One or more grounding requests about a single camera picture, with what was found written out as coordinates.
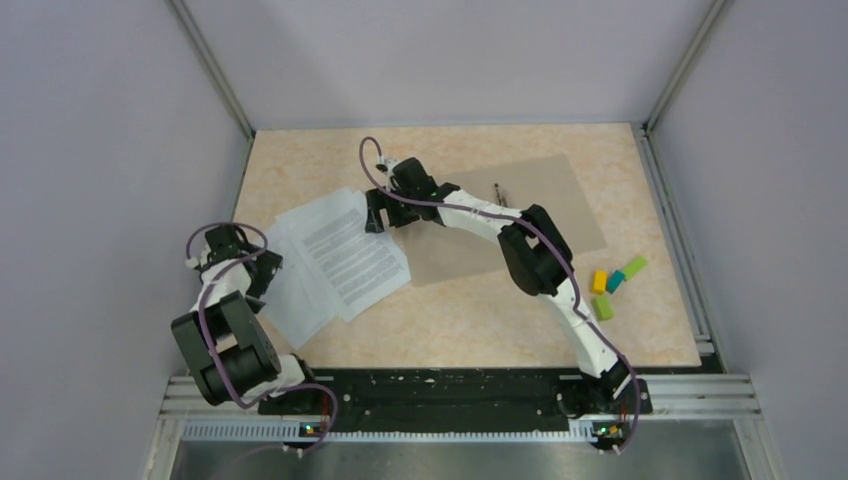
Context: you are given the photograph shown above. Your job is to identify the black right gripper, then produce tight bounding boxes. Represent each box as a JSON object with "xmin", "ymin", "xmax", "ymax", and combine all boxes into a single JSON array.
[{"xmin": 365, "ymin": 185, "xmax": 419, "ymax": 236}]

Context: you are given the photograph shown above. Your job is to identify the printed white paper sheets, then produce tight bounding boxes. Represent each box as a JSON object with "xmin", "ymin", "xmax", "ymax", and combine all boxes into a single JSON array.
[{"xmin": 275, "ymin": 187, "xmax": 411, "ymax": 322}]

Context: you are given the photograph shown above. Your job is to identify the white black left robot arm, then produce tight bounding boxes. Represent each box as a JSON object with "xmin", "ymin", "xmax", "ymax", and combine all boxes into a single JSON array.
[{"xmin": 171, "ymin": 222, "xmax": 321, "ymax": 414}]

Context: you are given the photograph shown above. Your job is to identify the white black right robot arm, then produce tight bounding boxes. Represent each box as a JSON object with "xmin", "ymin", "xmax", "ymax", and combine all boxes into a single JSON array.
[{"xmin": 365, "ymin": 155, "xmax": 633, "ymax": 412}]

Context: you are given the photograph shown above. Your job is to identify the metal folder clip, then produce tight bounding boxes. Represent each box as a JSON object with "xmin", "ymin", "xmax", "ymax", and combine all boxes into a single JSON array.
[{"xmin": 493, "ymin": 183, "xmax": 509, "ymax": 207}]

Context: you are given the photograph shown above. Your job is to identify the blank white paper sheets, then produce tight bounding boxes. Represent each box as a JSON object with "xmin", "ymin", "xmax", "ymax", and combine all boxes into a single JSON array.
[{"xmin": 265, "ymin": 250, "xmax": 336, "ymax": 350}]

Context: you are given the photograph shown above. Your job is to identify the yellow block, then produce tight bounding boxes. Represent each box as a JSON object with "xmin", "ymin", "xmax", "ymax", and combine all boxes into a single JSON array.
[{"xmin": 590, "ymin": 270, "xmax": 608, "ymax": 295}]

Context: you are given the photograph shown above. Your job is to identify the teal block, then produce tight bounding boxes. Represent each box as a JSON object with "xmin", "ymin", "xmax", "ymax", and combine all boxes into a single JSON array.
[{"xmin": 605, "ymin": 270, "xmax": 627, "ymax": 294}]

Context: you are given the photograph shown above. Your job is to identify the light green block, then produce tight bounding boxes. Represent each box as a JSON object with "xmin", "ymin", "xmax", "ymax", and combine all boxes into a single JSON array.
[{"xmin": 620, "ymin": 256, "xmax": 648, "ymax": 281}]

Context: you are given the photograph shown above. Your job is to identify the aluminium frame rail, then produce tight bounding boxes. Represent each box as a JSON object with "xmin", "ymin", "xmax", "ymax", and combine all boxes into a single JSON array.
[{"xmin": 158, "ymin": 374, "xmax": 266, "ymax": 420}]

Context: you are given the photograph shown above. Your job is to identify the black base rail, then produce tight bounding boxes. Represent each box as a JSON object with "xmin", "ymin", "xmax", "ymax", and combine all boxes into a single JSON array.
[{"xmin": 258, "ymin": 368, "xmax": 653, "ymax": 433}]

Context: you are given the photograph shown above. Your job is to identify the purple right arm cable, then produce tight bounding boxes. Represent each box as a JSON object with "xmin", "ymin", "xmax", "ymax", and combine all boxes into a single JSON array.
[{"xmin": 358, "ymin": 136, "xmax": 642, "ymax": 455}]

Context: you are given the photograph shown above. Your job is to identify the white slotted cable duct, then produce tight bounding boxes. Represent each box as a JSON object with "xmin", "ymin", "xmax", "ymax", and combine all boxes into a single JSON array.
[{"xmin": 182, "ymin": 419, "xmax": 596, "ymax": 443}]

